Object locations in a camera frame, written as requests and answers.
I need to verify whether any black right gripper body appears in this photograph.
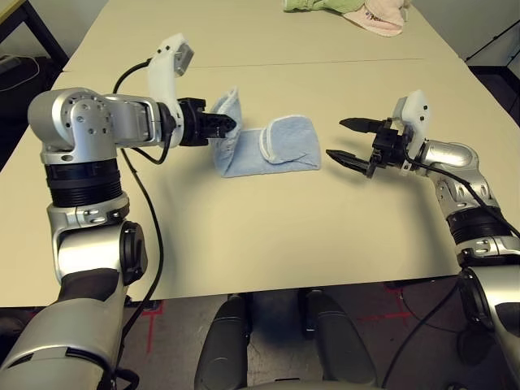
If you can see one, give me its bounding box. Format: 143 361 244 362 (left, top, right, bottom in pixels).
364 116 410 180

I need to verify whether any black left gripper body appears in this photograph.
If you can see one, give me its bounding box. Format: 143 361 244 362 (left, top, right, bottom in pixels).
175 97 212 148

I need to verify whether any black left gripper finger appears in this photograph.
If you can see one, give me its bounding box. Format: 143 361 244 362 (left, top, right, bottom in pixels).
204 112 238 127
204 123 237 140

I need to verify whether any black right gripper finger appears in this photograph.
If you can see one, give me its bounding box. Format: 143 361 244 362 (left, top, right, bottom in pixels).
325 149 375 176
338 117 386 136

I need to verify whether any light blue terry towel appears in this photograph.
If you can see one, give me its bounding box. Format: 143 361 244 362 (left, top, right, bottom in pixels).
209 84 323 179

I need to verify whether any pink terry towel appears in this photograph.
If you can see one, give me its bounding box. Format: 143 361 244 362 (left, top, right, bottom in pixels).
343 0 411 38

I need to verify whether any green terry towel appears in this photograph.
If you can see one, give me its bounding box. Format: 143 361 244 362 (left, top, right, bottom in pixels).
283 0 366 15

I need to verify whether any black low cabinet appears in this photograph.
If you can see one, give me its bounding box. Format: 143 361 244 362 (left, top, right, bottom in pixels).
466 64 520 121

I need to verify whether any black table foot bar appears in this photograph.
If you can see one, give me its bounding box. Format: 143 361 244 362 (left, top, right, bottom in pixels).
383 277 463 290

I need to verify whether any red floor tape cross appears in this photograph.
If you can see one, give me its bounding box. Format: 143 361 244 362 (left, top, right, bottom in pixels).
356 284 412 326

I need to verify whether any grey right robot leg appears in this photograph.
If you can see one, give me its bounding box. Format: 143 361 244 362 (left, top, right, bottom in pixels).
304 288 379 386

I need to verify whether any grey robot leg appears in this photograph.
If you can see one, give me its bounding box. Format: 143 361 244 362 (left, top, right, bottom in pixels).
196 292 254 390
304 288 379 386

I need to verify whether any grey left robot leg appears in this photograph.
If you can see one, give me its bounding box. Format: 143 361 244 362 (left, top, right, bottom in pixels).
196 292 254 390

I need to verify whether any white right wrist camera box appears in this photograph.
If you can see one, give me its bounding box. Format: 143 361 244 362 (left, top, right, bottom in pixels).
391 89 430 176

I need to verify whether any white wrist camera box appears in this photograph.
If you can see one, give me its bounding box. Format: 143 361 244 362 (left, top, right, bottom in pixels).
391 89 430 176
145 33 197 137

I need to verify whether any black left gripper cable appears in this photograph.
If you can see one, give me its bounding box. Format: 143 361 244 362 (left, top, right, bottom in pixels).
132 120 172 166

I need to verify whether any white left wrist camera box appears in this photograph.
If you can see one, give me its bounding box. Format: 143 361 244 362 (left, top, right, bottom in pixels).
145 33 197 137

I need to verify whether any black left wrist camera cable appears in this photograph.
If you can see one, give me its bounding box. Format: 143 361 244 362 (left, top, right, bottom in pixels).
112 58 154 95

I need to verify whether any black left arm trailing cable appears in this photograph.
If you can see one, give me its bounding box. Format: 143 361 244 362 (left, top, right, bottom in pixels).
116 146 166 369

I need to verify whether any black arm trailing cable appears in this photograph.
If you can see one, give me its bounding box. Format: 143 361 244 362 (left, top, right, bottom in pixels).
116 146 166 369
380 279 463 389

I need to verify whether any thin white cable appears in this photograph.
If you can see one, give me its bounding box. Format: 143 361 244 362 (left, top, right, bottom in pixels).
22 55 42 81

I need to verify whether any wooden side table black frame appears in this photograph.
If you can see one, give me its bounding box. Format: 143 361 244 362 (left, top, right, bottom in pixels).
0 0 70 73

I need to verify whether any black right arm trailing cable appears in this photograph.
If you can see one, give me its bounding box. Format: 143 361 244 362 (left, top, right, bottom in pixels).
380 279 463 389

